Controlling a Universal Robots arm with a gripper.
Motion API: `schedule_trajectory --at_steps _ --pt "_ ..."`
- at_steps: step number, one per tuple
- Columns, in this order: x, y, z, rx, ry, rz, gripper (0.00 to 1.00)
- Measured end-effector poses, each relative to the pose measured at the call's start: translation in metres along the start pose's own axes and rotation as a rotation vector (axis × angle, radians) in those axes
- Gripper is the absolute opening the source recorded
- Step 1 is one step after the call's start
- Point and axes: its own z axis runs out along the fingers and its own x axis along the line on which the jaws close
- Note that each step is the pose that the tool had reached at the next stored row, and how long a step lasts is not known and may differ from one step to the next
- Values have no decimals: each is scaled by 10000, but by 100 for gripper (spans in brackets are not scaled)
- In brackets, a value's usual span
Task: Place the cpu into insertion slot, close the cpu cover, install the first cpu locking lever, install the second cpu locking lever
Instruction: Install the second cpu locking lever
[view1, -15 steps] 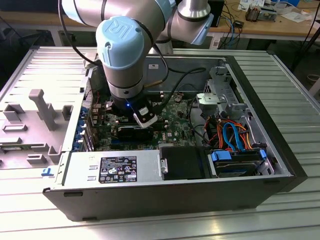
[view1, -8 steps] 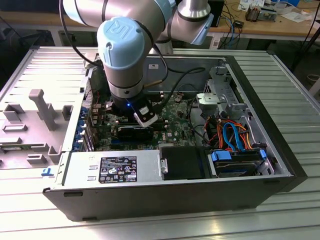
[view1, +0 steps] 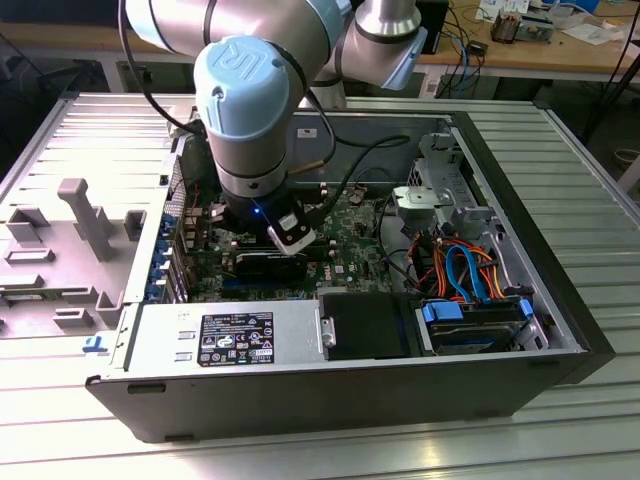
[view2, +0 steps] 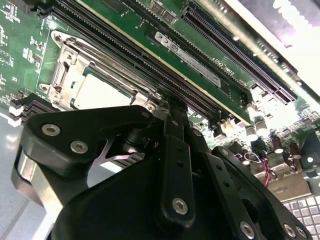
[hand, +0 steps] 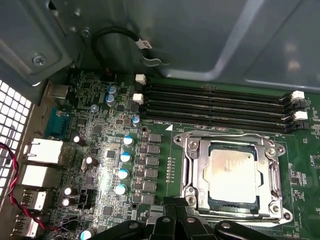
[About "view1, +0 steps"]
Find silver metal component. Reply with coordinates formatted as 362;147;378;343
519;13;556;42

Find grey power supply unit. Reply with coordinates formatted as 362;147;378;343
110;299;324;374

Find green motherboard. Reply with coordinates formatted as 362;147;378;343
182;182;401;304

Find black open PC case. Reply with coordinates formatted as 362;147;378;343
82;102;615;445

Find black computer case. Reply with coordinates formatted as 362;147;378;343
0;0;124;29

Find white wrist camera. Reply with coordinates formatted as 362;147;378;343
266;212;317;257

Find black graphics card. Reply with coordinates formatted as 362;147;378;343
232;248;307;284

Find black round cable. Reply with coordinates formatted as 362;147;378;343
377;197;419;294

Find orange wire bundle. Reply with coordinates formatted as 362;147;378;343
430;239;506;301

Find black camera cable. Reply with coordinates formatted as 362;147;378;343
317;137;421;224

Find black RAM slot bank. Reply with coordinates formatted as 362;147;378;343
232;238;336;256

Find hard disk in blue carrier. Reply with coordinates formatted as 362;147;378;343
413;297;534;357

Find silver drive cage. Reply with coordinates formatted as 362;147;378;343
407;130;496;241

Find white paper sheets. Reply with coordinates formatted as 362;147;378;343
560;12;629;47

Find wooden desk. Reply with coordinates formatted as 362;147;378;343
0;0;640;96

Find tall black box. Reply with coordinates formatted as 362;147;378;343
422;0;451;56

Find grey parts rack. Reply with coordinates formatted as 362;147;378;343
0;177;149;341

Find blue data wire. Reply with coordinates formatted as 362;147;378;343
443;241;496;306

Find silver metal bracket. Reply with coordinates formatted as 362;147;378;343
389;184;444;236

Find brown metal heatsink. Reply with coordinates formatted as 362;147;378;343
489;12;524;45

